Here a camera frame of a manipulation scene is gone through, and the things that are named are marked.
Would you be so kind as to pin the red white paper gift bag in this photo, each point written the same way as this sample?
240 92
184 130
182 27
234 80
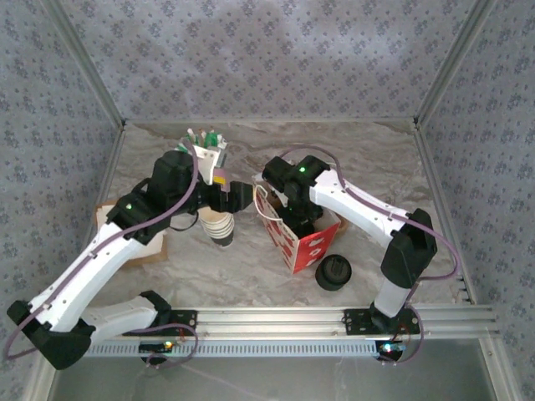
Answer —
299 259

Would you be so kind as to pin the striped paper cup stack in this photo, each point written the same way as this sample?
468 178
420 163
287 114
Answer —
221 229

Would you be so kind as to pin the black cup lid stack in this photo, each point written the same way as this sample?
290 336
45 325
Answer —
333 272

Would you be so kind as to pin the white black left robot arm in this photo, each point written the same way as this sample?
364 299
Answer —
96 263

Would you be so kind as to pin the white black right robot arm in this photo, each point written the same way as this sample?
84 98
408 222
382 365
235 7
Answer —
359 209

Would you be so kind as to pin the right controller board with light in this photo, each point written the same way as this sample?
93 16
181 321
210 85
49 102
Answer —
386 348

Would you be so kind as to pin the controller board with light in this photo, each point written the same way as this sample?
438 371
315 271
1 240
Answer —
154 346
386 348

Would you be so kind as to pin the left controller board with light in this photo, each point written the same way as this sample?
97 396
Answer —
154 346

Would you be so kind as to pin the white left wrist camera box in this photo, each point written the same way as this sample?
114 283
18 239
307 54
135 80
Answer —
209 160

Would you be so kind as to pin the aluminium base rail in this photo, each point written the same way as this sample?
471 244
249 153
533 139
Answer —
271 321

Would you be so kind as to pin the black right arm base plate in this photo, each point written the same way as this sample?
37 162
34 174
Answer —
353 321

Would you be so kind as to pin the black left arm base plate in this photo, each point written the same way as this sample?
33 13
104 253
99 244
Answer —
188 317

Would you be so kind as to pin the aluminium corner post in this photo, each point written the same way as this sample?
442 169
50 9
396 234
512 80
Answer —
451 62
88 62

